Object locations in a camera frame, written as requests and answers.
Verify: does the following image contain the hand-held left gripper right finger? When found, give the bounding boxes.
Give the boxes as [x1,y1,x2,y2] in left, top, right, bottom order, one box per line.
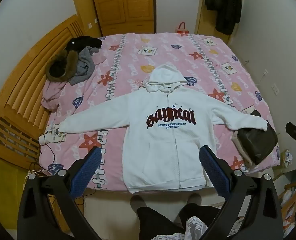
[199,145,285,240]

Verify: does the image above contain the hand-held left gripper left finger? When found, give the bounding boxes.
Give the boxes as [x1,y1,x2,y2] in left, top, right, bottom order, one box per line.
[17,146,103,240]

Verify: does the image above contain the white zip hoodie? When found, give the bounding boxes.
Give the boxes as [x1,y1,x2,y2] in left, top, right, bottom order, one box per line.
[59,64,269,194]

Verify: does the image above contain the grey slipper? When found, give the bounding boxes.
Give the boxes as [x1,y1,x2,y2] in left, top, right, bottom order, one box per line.
[187,194,202,207]
[130,195,145,214]

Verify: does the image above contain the dark folded garment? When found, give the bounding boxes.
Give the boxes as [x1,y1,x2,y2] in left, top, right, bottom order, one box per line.
[234,109,279,165]

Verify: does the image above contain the white cylindrical device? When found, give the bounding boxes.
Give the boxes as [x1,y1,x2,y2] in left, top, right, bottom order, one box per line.
[38,132,56,145]

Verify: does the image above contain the person's legs in black pants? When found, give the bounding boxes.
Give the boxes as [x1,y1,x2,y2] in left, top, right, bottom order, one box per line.
[137,200,239,240]

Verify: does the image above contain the pink garment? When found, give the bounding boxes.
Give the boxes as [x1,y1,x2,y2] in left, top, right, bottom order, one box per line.
[41,80,68,110]

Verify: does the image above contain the grey garment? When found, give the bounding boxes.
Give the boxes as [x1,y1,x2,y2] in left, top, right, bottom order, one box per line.
[68,46,100,86]

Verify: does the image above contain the wooden slatted headboard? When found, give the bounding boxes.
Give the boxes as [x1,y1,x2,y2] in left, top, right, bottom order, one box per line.
[0,14,86,170]

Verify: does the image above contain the pink printed blanket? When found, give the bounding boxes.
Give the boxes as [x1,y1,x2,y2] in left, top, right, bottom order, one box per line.
[39,32,281,193]

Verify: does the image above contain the red gift bag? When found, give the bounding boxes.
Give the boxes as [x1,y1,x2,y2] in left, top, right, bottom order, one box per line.
[176,22,190,35]

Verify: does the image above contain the black hanging jacket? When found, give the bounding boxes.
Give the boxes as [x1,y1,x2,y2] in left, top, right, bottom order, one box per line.
[203,0,242,36]

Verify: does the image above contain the wooden wardrobe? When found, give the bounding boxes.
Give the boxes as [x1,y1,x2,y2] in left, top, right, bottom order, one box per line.
[89,0,155,37]

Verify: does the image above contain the black cable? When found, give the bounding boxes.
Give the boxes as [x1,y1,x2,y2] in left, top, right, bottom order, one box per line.
[29,140,63,178]

